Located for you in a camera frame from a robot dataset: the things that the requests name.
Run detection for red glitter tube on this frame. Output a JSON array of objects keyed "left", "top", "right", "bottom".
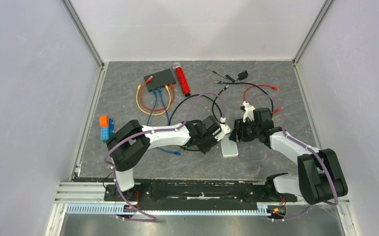
[{"left": 173, "top": 62, "right": 191, "bottom": 97}]

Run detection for yellow ethernet cable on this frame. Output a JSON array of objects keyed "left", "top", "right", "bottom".
[{"left": 136, "top": 84, "right": 172, "bottom": 117}]

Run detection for white plastic box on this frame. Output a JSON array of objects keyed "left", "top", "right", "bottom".
[{"left": 220, "top": 137, "right": 239, "bottom": 158}]

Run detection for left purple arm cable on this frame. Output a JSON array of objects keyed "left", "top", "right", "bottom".
[{"left": 104, "top": 91, "right": 227, "bottom": 222}]

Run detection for black network switch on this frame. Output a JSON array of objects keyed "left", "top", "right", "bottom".
[{"left": 143, "top": 69, "right": 176, "bottom": 92}]

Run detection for long blue ethernet cable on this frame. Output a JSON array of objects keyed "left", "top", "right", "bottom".
[{"left": 146, "top": 89, "right": 159, "bottom": 127}]

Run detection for blue orange toy bricks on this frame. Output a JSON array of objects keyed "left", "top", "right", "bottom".
[{"left": 99, "top": 115, "right": 115, "bottom": 142}]

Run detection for short red ethernet cable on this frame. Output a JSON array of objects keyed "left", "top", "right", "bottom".
[{"left": 139, "top": 75, "right": 176, "bottom": 112}]

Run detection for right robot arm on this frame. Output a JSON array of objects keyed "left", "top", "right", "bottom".
[{"left": 230, "top": 105, "right": 349, "bottom": 205}]

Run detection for black power adapter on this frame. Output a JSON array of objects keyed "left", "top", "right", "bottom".
[{"left": 212, "top": 70, "right": 248, "bottom": 83}]

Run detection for black cable teal collar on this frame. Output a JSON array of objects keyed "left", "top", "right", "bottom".
[
  {"left": 211, "top": 81, "right": 279, "bottom": 121},
  {"left": 169, "top": 93, "right": 224, "bottom": 153}
]

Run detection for far red ethernet cable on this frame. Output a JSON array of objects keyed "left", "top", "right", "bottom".
[{"left": 243, "top": 84, "right": 281, "bottom": 115}]

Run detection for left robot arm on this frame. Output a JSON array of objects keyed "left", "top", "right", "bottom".
[{"left": 105, "top": 116, "right": 232, "bottom": 201}]

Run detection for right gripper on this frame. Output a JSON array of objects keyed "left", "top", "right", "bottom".
[{"left": 229, "top": 118, "right": 261, "bottom": 143}]

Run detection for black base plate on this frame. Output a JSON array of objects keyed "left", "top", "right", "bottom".
[{"left": 96, "top": 177, "right": 298, "bottom": 211}]

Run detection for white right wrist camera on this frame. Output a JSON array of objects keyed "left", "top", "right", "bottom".
[{"left": 240, "top": 101, "right": 256, "bottom": 123}]

